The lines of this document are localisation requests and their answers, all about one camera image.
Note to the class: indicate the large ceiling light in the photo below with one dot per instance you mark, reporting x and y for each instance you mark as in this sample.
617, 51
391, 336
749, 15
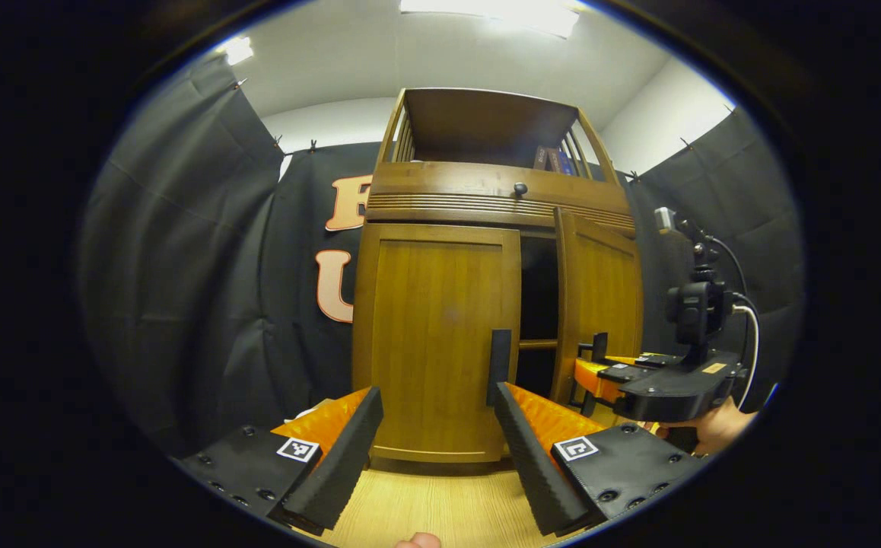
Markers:
501, 11

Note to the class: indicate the black backdrop cloth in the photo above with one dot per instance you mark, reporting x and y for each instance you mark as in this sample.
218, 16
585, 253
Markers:
182, 266

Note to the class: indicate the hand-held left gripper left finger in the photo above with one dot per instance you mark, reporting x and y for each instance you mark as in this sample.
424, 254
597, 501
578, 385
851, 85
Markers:
341, 464

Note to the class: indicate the wooden cabinet drawer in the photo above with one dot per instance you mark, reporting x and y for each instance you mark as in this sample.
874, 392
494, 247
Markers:
456, 183

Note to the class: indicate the small ceiling light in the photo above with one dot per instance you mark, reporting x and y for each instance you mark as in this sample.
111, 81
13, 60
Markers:
239, 50

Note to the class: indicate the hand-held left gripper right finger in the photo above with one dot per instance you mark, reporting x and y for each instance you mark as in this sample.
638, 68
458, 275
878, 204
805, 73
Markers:
532, 464

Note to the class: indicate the white object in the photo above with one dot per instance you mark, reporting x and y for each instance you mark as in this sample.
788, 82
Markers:
307, 415

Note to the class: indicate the wooden double-door shoe cabinet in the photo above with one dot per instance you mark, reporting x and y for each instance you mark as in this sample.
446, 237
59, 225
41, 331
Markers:
486, 122

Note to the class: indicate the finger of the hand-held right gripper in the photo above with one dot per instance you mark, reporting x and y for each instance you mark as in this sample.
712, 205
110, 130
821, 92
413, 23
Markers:
650, 359
593, 377

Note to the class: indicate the wooden inner shelf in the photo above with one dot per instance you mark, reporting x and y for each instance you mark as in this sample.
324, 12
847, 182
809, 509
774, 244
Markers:
538, 344

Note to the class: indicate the wooden shoe cabinet door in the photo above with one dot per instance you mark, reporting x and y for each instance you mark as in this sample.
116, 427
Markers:
600, 289
425, 320

